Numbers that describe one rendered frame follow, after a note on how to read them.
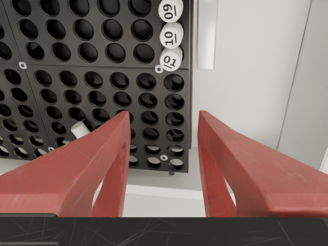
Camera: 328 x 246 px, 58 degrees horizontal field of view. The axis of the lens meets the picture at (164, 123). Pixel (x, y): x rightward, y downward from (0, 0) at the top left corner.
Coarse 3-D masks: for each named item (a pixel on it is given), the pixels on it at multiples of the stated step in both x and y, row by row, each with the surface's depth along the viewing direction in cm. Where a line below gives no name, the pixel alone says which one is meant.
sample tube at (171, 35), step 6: (168, 24) 16; (174, 24) 16; (180, 24) 17; (162, 30) 16; (168, 30) 16; (174, 30) 16; (180, 30) 16; (162, 36) 16; (168, 36) 16; (174, 36) 16; (180, 36) 16; (162, 42) 16; (168, 42) 16; (174, 42) 16; (180, 42) 16
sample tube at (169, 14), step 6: (162, 0) 15; (168, 0) 15; (174, 0) 15; (180, 0) 15; (162, 6) 15; (168, 6) 15; (174, 6) 15; (180, 6) 15; (162, 12) 15; (168, 12) 15; (174, 12) 15; (180, 12) 15; (162, 18) 15; (168, 18) 15; (174, 18) 15
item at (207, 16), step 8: (200, 0) 21; (208, 0) 20; (216, 0) 20; (200, 8) 21; (208, 8) 21; (216, 8) 21; (200, 16) 21; (208, 16) 21; (216, 16) 21; (200, 24) 22; (208, 24) 22; (216, 24) 21; (200, 32) 22; (208, 32) 22; (216, 32) 22; (200, 40) 22; (208, 40) 22; (200, 48) 23; (208, 48) 23; (200, 56) 23; (208, 56) 23; (200, 64) 23; (208, 64) 23
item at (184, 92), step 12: (156, 0) 16; (156, 12) 16; (168, 72) 18; (180, 72) 18; (168, 84) 20; (180, 96) 19; (168, 108) 20; (180, 108) 20; (168, 120) 21; (168, 132) 22; (168, 144) 22; (180, 144) 22; (168, 156) 22; (180, 156) 22; (168, 168) 23; (180, 168) 23
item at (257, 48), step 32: (224, 0) 22; (256, 0) 21; (288, 0) 21; (224, 32) 23; (256, 32) 22; (288, 32) 22; (224, 64) 24; (256, 64) 24; (288, 64) 24; (224, 96) 26; (256, 96) 26; (288, 96) 25; (192, 128) 29; (256, 128) 27; (0, 160) 29; (192, 160) 28; (128, 192) 27; (160, 192) 26; (192, 192) 25
